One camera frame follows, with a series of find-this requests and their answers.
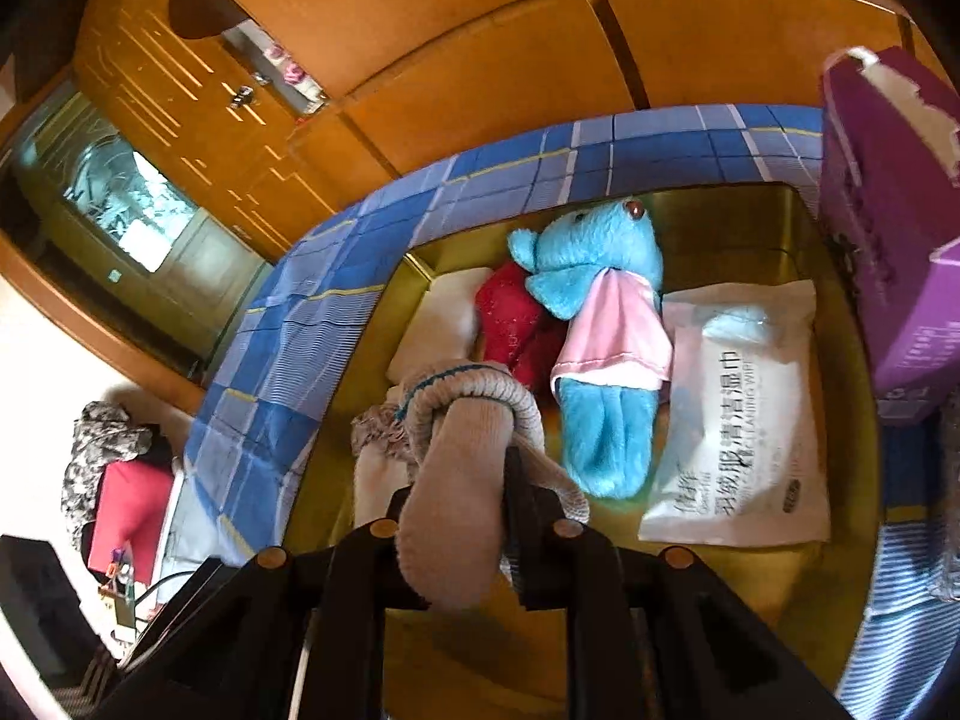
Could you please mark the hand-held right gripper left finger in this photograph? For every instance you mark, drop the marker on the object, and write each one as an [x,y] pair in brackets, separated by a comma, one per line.
[375,566]

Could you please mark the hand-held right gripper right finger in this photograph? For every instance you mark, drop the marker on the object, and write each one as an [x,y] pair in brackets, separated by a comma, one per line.
[525,517]

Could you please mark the grey knit sock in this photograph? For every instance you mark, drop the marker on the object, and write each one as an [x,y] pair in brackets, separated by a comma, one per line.
[450,465]

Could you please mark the mottled knit sock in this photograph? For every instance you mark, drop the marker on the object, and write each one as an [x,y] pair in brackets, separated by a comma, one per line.
[379,431]

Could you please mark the red sock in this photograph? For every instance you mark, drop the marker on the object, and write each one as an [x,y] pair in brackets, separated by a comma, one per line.
[510,322]

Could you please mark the white sock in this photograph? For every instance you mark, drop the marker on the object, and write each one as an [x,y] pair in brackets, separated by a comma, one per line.
[442,315]

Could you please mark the white wet wipes packet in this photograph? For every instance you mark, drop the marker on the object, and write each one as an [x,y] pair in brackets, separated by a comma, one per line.
[735,427]

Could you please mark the blue plush toy pink dress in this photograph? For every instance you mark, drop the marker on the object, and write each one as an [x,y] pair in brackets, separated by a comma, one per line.
[592,255]

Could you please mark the golden square tin box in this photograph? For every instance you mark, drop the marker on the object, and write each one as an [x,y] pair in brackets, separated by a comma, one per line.
[750,240]

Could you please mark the red cushion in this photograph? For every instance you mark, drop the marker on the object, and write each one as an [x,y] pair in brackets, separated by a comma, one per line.
[131,517]

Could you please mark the small circuit board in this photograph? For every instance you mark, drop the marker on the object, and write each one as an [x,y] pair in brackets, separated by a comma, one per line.
[121,592]

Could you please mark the blue plaid sheet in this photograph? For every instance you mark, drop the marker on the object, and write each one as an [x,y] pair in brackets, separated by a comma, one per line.
[300,300]

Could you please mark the grey patterned cloth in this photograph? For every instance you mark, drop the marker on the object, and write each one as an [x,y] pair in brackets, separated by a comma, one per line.
[105,442]

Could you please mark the green glass panel door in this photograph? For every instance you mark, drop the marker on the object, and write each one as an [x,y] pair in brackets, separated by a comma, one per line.
[120,195]

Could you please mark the purple carton box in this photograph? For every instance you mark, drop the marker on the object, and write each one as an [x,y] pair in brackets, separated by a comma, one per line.
[900,240]

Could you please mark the wooden wardrobe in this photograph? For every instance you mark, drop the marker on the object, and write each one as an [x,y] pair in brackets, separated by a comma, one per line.
[525,30]

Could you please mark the metal door knob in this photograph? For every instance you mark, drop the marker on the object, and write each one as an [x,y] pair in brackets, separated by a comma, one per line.
[241,96]

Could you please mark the wooden door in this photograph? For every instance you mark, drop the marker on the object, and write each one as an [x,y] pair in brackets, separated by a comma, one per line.
[187,105]

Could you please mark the floral white cups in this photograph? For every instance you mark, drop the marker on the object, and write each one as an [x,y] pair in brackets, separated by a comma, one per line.
[289,67]

